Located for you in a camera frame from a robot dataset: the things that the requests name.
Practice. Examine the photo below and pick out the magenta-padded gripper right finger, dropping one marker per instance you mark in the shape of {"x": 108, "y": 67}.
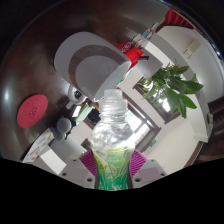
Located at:
{"x": 137, "y": 163}

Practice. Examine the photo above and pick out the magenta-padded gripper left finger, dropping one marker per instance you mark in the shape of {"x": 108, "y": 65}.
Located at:
{"x": 87, "y": 163}

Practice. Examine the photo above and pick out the clear green-labelled drink bottle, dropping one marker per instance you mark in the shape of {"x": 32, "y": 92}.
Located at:
{"x": 111, "y": 146}

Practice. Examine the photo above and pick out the green exit sign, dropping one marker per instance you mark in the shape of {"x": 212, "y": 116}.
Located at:
{"x": 153, "y": 143}

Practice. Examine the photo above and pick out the brown wooden glazed door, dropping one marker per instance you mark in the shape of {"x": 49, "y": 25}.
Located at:
{"x": 143, "y": 125}

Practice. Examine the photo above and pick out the printed paper sheet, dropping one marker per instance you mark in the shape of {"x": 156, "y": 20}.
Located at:
{"x": 39, "y": 145}

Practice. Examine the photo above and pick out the flat round red coaster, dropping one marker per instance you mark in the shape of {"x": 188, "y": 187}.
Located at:
{"x": 32, "y": 111}

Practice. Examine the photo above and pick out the small potted leafy plant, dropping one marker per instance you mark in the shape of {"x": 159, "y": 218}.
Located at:
{"x": 173, "y": 88}

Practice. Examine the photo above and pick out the red plastic box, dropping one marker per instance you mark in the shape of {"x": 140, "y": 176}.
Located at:
{"x": 131, "y": 51}

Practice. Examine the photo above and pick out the group of round stickers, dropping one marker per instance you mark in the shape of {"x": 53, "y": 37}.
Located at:
{"x": 146, "y": 32}

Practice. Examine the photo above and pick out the red carpeted stairs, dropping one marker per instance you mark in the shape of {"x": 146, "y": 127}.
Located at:
{"x": 178, "y": 18}

